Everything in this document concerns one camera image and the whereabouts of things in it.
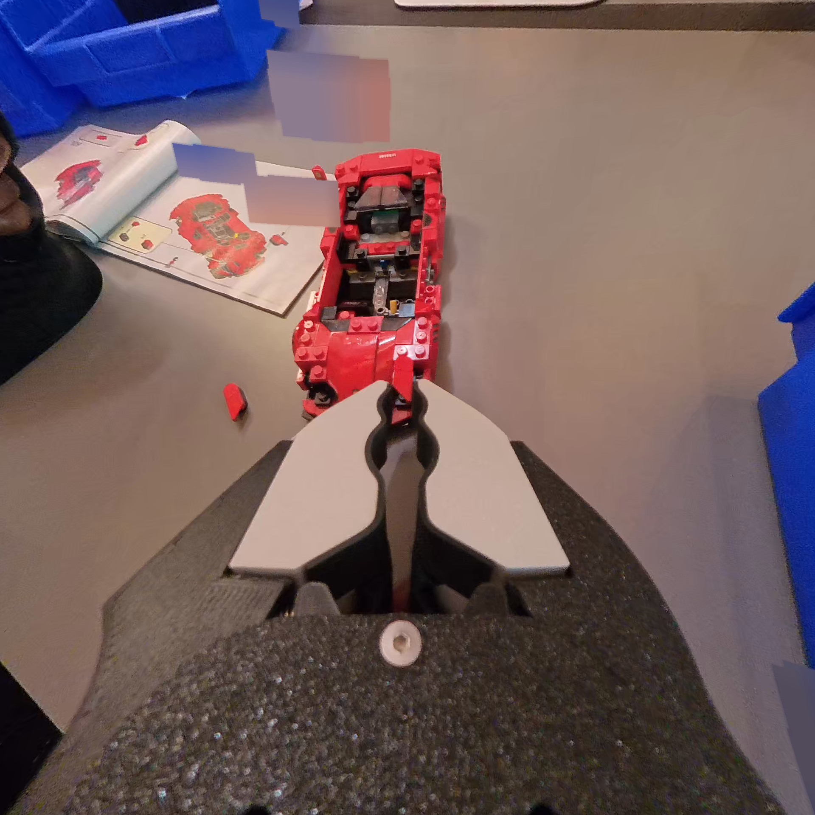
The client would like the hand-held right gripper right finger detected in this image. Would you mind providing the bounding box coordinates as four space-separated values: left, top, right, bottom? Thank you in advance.
411 379 572 602

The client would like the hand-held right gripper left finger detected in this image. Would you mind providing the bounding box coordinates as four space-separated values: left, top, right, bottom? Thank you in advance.
228 379 392 602

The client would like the lego instruction booklet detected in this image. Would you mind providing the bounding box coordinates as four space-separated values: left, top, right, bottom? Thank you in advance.
19 120 338 317

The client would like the red lego car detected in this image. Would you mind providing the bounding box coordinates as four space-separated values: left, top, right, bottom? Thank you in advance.
292 148 448 426

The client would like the person's left hand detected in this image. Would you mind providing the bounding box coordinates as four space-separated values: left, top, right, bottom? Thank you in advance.
0 143 38 225

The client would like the blue plastic bin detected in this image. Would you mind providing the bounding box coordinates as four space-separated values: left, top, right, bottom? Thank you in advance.
0 0 72 139
758 280 815 669
25 0 271 108

